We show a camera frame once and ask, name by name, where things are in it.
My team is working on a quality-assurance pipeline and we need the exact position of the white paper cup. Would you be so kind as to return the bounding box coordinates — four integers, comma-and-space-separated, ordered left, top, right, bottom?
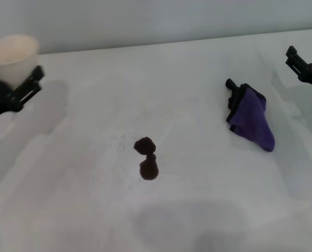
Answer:
0, 34, 40, 89

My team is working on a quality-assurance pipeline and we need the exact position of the black water stain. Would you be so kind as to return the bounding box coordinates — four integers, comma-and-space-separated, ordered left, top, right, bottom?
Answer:
133, 136, 160, 181

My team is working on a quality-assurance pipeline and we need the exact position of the purple rag with black trim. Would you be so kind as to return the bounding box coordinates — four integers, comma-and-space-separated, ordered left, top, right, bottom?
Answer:
225, 78, 276, 153

